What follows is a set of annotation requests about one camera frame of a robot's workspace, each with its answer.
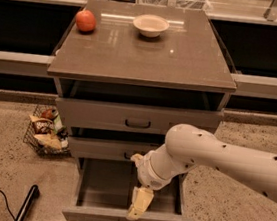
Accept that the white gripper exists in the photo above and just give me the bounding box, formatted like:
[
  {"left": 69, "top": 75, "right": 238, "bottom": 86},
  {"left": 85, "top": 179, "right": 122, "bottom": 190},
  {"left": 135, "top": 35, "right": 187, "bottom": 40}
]
[{"left": 126, "top": 150, "right": 171, "bottom": 221}]

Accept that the grey bottom drawer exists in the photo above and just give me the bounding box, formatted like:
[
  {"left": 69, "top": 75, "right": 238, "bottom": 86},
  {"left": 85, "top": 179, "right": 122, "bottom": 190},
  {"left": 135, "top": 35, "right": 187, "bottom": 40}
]
[{"left": 62, "top": 158, "right": 193, "bottom": 221}]

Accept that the grey drawer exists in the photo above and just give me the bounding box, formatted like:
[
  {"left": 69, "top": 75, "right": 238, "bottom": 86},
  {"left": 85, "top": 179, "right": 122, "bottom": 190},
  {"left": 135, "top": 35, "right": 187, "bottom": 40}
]
[
  {"left": 68, "top": 128, "right": 165, "bottom": 161},
  {"left": 57, "top": 81, "right": 223, "bottom": 134},
  {"left": 62, "top": 158, "right": 193, "bottom": 221}
]

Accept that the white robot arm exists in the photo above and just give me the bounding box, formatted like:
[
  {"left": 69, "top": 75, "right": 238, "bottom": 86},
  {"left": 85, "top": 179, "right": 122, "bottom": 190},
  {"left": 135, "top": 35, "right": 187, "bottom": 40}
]
[{"left": 126, "top": 124, "right": 277, "bottom": 221}]

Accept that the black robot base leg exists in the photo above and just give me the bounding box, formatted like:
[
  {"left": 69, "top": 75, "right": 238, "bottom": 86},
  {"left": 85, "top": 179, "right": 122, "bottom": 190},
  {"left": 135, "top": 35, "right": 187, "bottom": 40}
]
[{"left": 14, "top": 184, "right": 40, "bottom": 221}]

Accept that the grey middle drawer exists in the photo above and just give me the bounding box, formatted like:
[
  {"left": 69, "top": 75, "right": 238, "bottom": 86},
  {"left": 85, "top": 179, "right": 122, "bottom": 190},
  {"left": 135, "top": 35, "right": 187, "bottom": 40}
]
[{"left": 68, "top": 128, "right": 165, "bottom": 161}]

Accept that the grey top drawer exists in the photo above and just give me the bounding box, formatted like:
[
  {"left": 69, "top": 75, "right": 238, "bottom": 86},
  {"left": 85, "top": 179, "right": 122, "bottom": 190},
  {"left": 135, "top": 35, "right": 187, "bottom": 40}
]
[{"left": 57, "top": 81, "right": 223, "bottom": 134}]

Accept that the grey drawer cabinet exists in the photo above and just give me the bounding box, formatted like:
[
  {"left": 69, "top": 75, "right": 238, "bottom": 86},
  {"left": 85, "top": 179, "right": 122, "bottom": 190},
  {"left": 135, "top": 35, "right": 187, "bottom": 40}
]
[{"left": 36, "top": 0, "right": 247, "bottom": 182}]

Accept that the yellow chip bag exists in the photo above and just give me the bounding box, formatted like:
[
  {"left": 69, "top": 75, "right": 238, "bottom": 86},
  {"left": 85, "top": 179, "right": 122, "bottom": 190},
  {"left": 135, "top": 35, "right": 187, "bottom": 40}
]
[{"left": 34, "top": 133, "right": 62, "bottom": 150}]

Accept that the red can in basket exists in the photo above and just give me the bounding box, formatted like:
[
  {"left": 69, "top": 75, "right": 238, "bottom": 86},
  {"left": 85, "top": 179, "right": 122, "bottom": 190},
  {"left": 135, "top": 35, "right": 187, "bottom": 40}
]
[{"left": 41, "top": 109, "right": 58, "bottom": 120}]

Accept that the brown snack bag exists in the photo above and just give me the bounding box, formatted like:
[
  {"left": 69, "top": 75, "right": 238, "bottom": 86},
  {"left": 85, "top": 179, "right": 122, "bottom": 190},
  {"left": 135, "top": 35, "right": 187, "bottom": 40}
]
[{"left": 30, "top": 116, "right": 54, "bottom": 134}]

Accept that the white bowl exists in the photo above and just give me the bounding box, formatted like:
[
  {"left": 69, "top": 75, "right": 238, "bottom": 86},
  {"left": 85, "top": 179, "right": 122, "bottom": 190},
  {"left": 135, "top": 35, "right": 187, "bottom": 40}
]
[{"left": 133, "top": 14, "right": 169, "bottom": 38}]

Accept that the red apple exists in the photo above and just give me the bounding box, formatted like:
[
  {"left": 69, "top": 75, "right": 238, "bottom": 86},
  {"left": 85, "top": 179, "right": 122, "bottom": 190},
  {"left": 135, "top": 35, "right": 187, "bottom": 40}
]
[{"left": 75, "top": 10, "right": 96, "bottom": 32}]

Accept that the clear plastic bin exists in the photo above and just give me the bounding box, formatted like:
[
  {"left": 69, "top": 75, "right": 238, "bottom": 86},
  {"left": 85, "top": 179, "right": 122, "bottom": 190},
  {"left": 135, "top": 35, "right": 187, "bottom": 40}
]
[{"left": 136, "top": 0, "right": 213, "bottom": 11}]

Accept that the black wire basket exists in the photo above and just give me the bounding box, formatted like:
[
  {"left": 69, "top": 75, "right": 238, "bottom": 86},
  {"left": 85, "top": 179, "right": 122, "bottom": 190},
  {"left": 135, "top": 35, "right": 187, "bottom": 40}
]
[{"left": 23, "top": 104, "right": 71, "bottom": 157}]

